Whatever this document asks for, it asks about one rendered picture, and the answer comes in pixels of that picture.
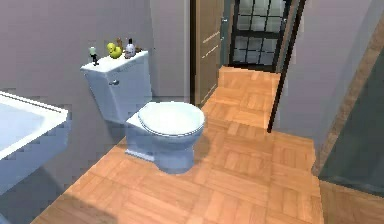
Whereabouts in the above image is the white toilet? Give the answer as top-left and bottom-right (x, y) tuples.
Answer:
(79, 50), (206, 175)

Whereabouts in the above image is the brown wooden room door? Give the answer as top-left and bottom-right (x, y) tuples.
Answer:
(194, 0), (225, 107)

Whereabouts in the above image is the white bottle with dark cap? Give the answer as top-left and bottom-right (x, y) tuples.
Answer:
(124, 38), (137, 60)

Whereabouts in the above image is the yellow rubber duck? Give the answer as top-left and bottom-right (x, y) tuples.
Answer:
(106, 42), (123, 60)

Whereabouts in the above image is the black framed window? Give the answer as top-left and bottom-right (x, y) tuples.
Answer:
(228, 0), (293, 73)

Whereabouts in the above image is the pale green candle on black holder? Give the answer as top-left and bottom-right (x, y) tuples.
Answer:
(88, 46), (100, 67)

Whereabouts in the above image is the white bathtub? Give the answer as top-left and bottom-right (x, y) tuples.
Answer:
(0, 90), (72, 196)

